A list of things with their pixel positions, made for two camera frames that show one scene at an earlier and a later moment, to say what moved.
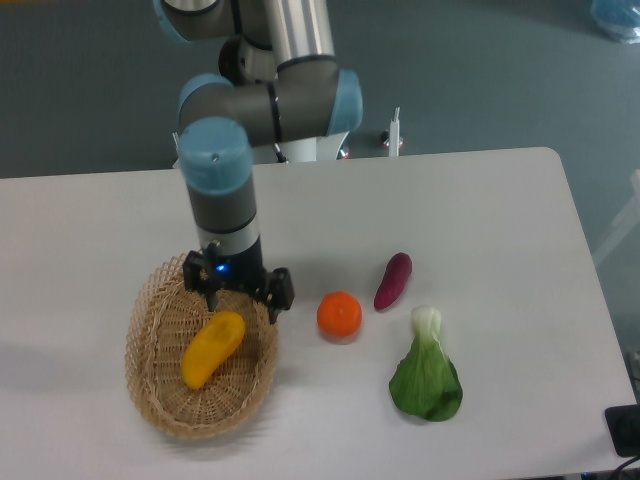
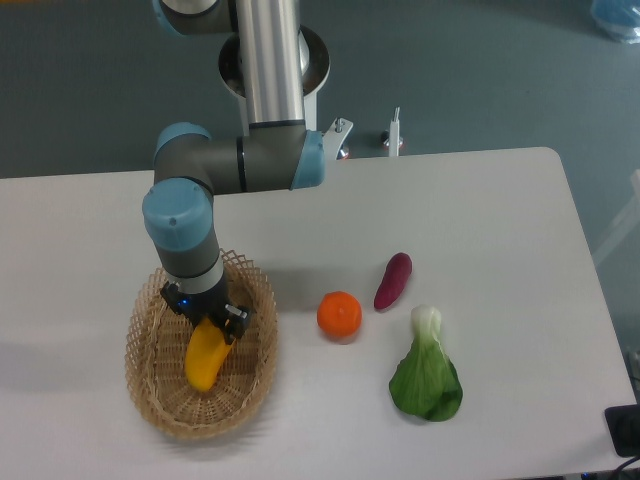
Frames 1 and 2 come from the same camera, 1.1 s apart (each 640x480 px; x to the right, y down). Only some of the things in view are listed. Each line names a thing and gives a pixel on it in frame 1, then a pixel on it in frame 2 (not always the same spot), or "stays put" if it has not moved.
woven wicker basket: (165, 324) stays put
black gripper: (241, 270) to (232, 320)
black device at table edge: (623, 424) stays put
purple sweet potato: (393, 279) stays put
